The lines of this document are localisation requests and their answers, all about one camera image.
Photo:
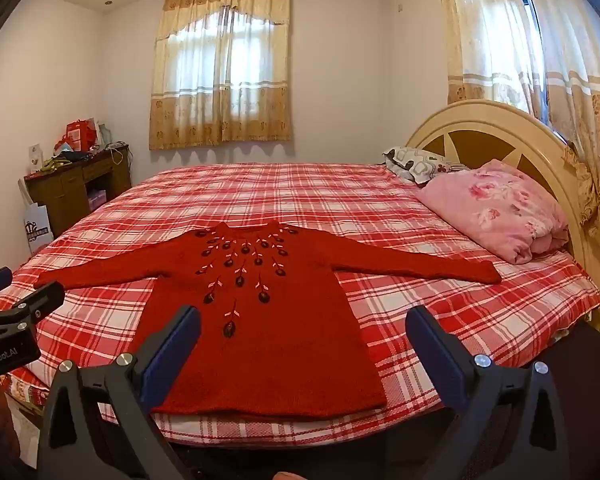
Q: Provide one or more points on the red embroidered knit sweater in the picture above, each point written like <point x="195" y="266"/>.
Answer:
<point x="280" y="335"/>

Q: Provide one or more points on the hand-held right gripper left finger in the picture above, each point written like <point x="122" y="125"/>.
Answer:
<point x="172" y="355"/>

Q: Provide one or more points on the red gift box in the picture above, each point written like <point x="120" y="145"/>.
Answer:
<point x="77" y="135"/>

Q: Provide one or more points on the cream wooden bed headboard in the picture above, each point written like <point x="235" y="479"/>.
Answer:
<point x="480" y="120"/>

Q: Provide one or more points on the grey patterned pillow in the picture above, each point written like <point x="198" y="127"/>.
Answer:
<point x="420" y="162"/>

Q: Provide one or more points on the white paper bag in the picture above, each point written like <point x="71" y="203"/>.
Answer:
<point x="37" y="230"/>

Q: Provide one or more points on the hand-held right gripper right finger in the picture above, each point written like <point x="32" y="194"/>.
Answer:
<point x="437" y="355"/>

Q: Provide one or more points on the beige floral window curtain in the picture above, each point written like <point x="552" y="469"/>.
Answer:
<point x="575" y="60"/>
<point x="220" y="85"/>

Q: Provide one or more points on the brown wooden desk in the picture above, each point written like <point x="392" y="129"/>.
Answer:
<point x="65" y="195"/>

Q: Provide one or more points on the red plaid bed sheet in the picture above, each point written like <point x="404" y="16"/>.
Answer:
<point x="330" y="200"/>

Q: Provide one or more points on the pink floral pillow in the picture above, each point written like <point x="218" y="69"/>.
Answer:
<point x="490" y="210"/>

